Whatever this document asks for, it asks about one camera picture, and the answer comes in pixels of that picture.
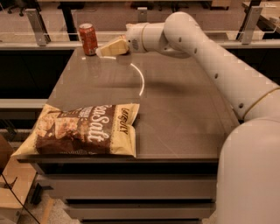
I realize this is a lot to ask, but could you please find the right metal rail bracket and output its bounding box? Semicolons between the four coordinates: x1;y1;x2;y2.
237;6;263;45

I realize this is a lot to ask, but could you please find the black floor cable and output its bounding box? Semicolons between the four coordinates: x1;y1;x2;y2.
0;171;40;224

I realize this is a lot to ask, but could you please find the brown chip bag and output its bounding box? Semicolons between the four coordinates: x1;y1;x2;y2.
14;103;139;156

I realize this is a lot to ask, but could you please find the red coke can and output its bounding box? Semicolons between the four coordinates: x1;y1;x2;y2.
79;23;98;56

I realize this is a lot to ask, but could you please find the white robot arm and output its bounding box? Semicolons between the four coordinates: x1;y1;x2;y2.
97;12;280;224

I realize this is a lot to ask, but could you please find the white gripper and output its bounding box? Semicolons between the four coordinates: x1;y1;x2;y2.
95;23;147;57

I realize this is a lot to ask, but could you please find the wooden box at left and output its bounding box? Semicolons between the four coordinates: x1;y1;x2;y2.
0;135;38;224

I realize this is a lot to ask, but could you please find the left metal rail bracket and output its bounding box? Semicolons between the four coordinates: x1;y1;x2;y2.
25;9;51;46

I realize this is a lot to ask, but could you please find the grey drawer cabinet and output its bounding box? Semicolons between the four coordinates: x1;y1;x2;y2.
31;158;218;224

